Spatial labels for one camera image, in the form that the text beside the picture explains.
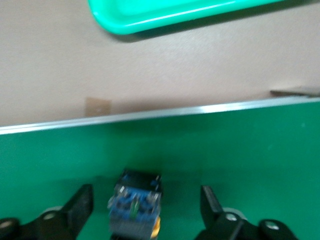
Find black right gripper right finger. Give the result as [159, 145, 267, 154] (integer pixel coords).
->
[194, 185, 298, 240]

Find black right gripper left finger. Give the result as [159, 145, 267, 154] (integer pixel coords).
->
[0, 184, 95, 240]

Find green cap push button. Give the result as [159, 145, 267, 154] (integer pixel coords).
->
[107, 168, 163, 240]

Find green conveyor belt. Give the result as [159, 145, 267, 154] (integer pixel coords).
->
[0, 86, 320, 240]

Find brown tape piece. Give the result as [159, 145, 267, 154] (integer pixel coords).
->
[84, 96, 112, 116]

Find green plastic tray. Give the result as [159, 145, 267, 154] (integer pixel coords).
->
[86, 0, 320, 36]

